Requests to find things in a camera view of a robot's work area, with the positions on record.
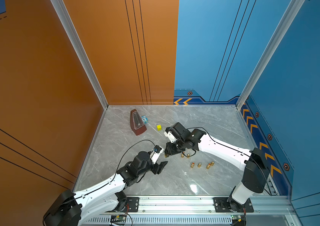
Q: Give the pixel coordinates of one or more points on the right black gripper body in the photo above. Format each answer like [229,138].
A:
[174,147]

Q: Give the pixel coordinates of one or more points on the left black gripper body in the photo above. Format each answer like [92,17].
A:
[156,168]

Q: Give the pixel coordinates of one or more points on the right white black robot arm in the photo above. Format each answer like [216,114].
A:
[250,162]

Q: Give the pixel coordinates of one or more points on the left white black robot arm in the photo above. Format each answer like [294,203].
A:
[74,209]

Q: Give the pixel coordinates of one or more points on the small blue owl toy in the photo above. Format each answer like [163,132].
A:
[144,119]

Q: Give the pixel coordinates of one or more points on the dark red metronome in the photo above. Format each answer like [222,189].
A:
[136,123]

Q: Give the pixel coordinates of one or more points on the left green circuit board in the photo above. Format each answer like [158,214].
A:
[118,220]

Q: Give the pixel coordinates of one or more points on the green circuit board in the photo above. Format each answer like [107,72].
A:
[118,220]
[238,220]

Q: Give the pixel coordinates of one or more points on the right green circuit board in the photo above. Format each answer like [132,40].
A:
[238,220]

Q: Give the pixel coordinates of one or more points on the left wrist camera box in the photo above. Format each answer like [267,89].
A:
[155,153]

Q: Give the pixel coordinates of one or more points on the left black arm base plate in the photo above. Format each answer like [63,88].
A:
[130,204]

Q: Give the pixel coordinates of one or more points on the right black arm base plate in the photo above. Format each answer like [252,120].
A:
[227,204]

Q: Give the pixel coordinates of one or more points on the aluminium front rail frame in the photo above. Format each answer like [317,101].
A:
[182,209]

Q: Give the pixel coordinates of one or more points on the left aluminium corner post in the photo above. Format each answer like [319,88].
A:
[67,23]

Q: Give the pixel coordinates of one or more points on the aluminium corner post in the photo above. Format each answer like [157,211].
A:
[67,23]
[276,38]

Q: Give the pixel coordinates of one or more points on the right aluminium corner post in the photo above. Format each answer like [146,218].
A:
[276,38]

